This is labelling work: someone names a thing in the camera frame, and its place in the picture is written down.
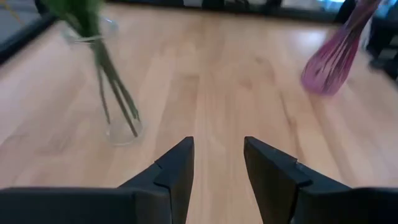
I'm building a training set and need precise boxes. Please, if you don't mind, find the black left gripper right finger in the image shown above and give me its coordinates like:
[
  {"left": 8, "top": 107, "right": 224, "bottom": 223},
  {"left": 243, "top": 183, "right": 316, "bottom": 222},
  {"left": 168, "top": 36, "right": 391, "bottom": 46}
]
[{"left": 243, "top": 136, "right": 353, "bottom": 224}]

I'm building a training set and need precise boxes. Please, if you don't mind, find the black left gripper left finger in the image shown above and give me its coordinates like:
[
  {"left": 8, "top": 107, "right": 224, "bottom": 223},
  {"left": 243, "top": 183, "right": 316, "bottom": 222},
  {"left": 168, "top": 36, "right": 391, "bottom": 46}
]
[{"left": 118, "top": 136, "right": 196, "bottom": 224}]

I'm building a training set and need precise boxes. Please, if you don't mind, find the red artificial flower bunch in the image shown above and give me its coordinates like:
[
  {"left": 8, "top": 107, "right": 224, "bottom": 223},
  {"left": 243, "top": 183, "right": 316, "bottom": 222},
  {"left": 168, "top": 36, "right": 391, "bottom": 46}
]
[{"left": 40, "top": 0, "right": 141, "bottom": 138}]

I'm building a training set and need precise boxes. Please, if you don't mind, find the clear glass vase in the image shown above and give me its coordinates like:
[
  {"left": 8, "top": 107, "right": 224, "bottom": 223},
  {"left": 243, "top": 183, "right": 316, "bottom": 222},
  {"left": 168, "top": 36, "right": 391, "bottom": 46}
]
[{"left": 61, "top": 17, "right": 146, "bottom": 147}]

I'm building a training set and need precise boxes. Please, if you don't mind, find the pink glass vase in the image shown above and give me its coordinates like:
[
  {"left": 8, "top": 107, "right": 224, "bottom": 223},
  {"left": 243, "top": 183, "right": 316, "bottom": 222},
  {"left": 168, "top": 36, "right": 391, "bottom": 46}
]
[{"left": 299, "top": 0, "right": 384, "bottom": 97}]

